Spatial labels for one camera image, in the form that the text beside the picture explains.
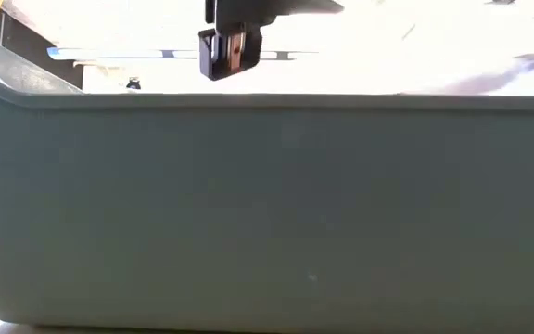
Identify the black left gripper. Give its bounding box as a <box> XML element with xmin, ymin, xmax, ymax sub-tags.
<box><xmin>198</xmin><ymin>0</ymin><xmax>346</xmax><ymax>83</ymax></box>

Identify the dark grey plastic bin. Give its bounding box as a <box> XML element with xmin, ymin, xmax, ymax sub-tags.
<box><xmin>0</xmin><ymin>18</ymin><xmax>534</xmax><ymax>331</ymax></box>

